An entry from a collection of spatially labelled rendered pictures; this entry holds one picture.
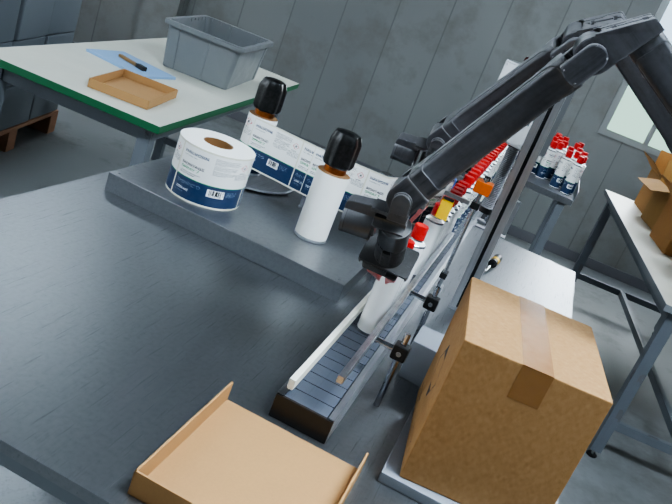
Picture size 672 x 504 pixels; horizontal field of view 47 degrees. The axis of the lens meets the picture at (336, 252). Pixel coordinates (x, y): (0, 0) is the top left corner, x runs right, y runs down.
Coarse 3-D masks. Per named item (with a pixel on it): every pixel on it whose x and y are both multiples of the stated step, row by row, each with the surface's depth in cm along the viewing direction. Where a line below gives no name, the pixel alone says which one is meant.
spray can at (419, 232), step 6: (414, 228) 176; (420, 228) 175; (426, 228) 175; (414, 234) 176; (420, 234) 175; (426, 234) 176; (414, 240) 176; (420, 240) 176; (414, 246) 175; (420, 246) 176; (420, 252) 176; (414, 270) 179; (408, 282) 179; (402, 288) 179; (396, 300) 180
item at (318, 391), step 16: (432, 272) 222; (416, 288) 197; (352, 336) 159; (384, 336) 165; (336, 352) 150; (352, 352) 153; (368, 352) 155; (320, 368) 143; (336, 368) 145; (304, 384) 136; (320, 384) 137; (336, 384) 140; (304, 400) 131; (320, 400) 133; (336, 400) 134
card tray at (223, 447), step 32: (224, 416) 127; (256, 416) 130; (160, 448) 108; (192, 448) 117; (224, 448) 119; (256, 448) 122; (288, 448) 125; (160, 480) 108; (192, 480) 110; (224, 480) 113; (256, 480) 115; (288, 480) 118; (320, 480) 120; (352, 480) 117
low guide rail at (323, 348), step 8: (368, 296) 172; (360, 304) 166; (352, 312) 161; (360, 312) 167; (344, 320) 156; (352, 320) 160; (336, 328) 152; (344, 328) 155; (328, 336) 148; (336, 336) 149; (328, 344) 145; (320, 352) 141; (312, 360) 137; (304, 368) 133; (296, 376) 130; (304, 376) 135; (288, 384) 129; (296, 384) 130
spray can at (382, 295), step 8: (376, 280) 159; (384, 280) 157; (400, 280) 158; (376, 288) 159; (384, 288) 158; (392, 288) 158; (376, 296) 159; (384, 296) 158; (392, 296) 159; (368, 304) 161; (376, 304) 159; (384, 304) 159; (368, 312) 160; (376, 312) 160; (384, 312) 160; (360, 320) 162; (368, 320) 161; (376, 320) 160; (360, 328) 162; (368, 328) 161
